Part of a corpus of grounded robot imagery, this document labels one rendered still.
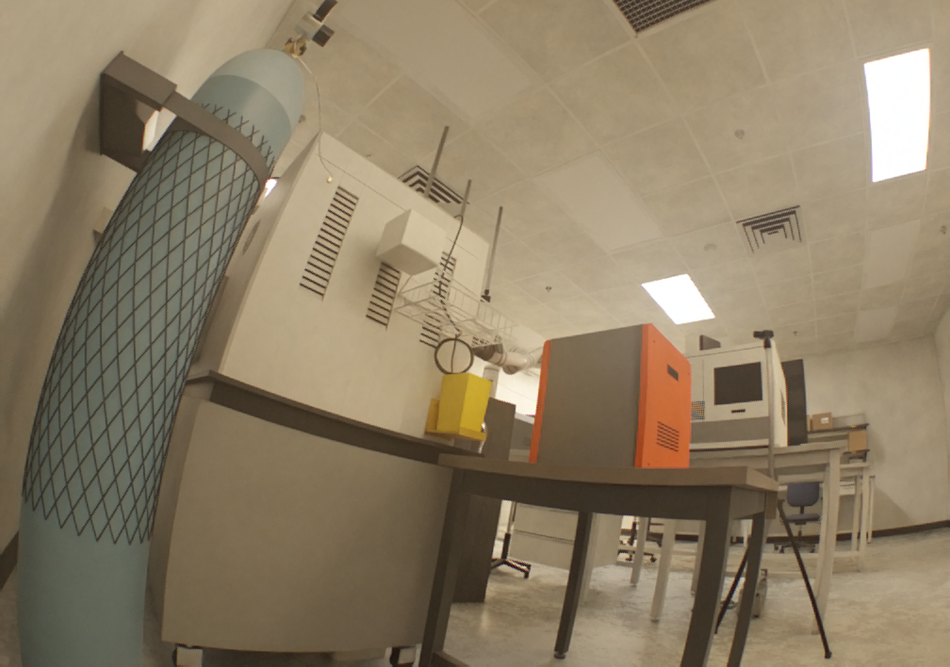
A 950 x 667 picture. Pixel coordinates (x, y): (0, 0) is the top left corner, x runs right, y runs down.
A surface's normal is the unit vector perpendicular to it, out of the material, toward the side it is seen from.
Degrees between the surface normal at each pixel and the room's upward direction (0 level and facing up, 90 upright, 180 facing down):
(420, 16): 180
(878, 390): 90
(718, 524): 90
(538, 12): 180
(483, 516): 90
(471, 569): 90
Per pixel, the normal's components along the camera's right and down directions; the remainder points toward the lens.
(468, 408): 0.68, -0.13
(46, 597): 0.34, -0.32
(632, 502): -0.69, -0.39
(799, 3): -0.16, 0.91
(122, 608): 0.99, 0.14
